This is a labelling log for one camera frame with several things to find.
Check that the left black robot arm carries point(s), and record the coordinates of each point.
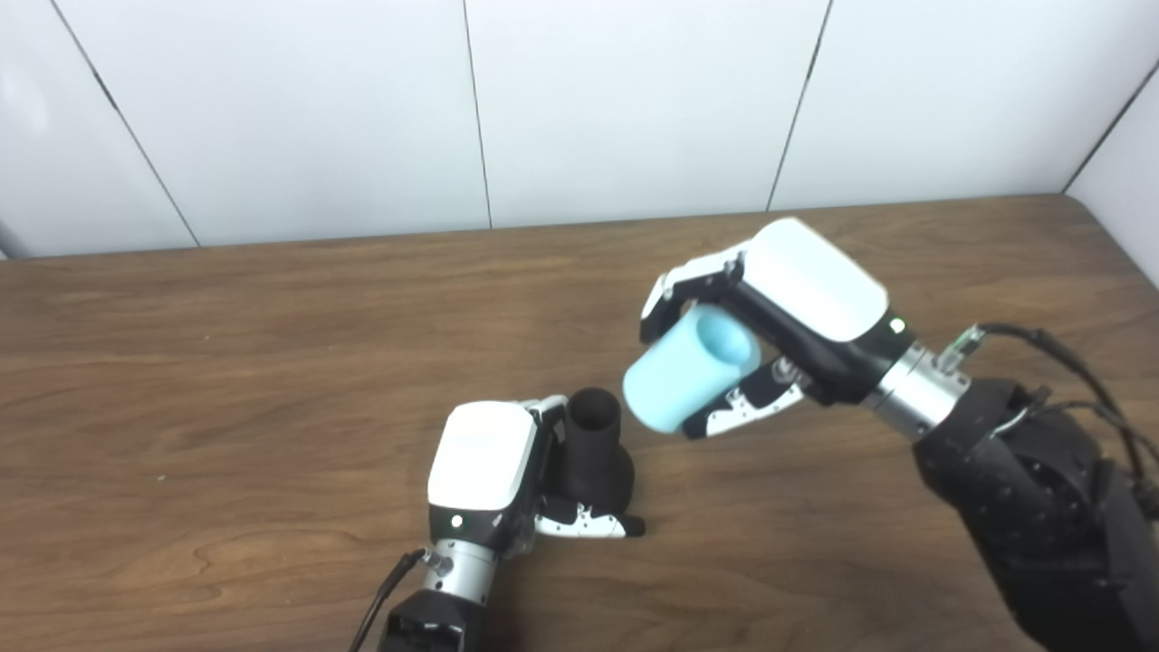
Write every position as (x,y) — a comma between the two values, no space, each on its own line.
(430,625)

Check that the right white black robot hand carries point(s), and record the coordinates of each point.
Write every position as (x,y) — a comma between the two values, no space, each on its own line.
(815,281)

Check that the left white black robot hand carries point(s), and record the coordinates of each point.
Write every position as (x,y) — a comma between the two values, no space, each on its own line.
(480,453)

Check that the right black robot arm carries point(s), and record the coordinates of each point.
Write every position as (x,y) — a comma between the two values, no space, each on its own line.
(1014,489)

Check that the gray wall corner trim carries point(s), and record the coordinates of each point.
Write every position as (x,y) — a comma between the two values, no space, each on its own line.
(5,240)

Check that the black flared nozzle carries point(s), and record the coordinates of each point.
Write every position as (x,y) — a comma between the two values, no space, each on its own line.
(593,462)

